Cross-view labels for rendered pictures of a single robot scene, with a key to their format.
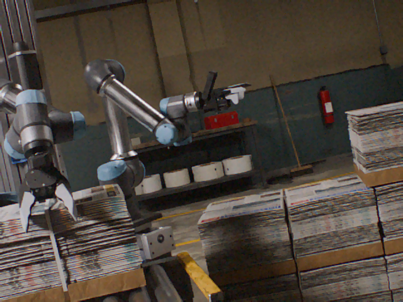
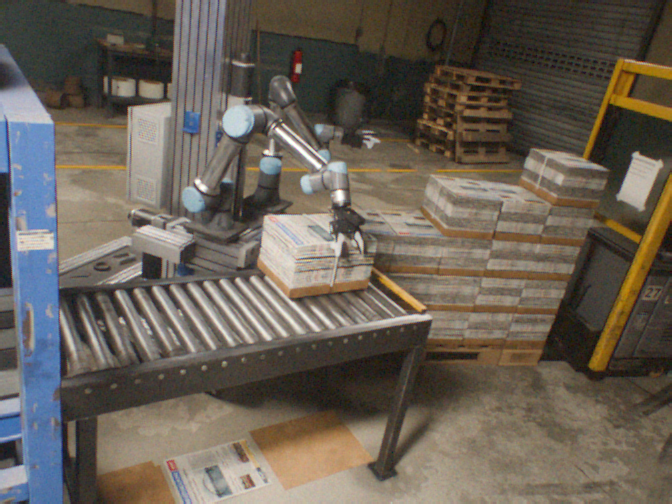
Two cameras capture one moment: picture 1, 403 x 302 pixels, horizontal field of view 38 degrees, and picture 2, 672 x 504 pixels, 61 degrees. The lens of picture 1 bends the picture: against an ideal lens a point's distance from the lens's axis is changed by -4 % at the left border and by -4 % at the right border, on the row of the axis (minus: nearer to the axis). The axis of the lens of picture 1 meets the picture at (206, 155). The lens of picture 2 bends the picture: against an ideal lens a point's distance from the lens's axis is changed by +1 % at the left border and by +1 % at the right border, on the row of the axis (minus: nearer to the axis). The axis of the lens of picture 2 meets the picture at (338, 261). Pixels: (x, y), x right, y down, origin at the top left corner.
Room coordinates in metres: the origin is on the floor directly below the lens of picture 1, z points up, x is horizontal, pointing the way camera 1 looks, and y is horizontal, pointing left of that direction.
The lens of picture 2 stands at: (-0.46, 1.26, 1.83)
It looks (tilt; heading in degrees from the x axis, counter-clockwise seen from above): 24 degrees down; 334
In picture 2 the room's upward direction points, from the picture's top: 11 degrees clockwise
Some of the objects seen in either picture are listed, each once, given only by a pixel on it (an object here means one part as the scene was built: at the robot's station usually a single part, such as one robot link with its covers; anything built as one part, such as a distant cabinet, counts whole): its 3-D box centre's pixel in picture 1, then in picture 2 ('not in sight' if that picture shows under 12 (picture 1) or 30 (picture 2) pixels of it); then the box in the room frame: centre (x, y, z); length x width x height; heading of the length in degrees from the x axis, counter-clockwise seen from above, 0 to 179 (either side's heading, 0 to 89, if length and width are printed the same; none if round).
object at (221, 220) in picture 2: not in sight; (218, 215); (2.00, 0.71, 0.87); 0.15 x 0.15 x 0.10
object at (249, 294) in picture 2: not in sight; (262, 309); (1.29, 0.67, 0.77); 0.47 x 0.05 x 0.05; 11
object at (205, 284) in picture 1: (197, 273); (392, 285); (1.39, 0.07, 0.81); 0.43 x 0.03 x 0.02; 11
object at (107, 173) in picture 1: (114, 178); (270, 171); (2.38, 0.37, 0.98); 0.13 x 0.12 x 0.14; 163
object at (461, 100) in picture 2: not in sight; (465, 113); (7.61, -4.48, 0.65); 1.33 x 0.94 x 1.30; 105
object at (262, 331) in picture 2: not in sight; (246, 311); (1.28, 0.73, 0.77); 0.47 x 0.05 x 0.05; 11
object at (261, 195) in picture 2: (120, 208); (267, 192); (2.37, 0.37, 0.87); 0.15 x 0.15 x 0.10
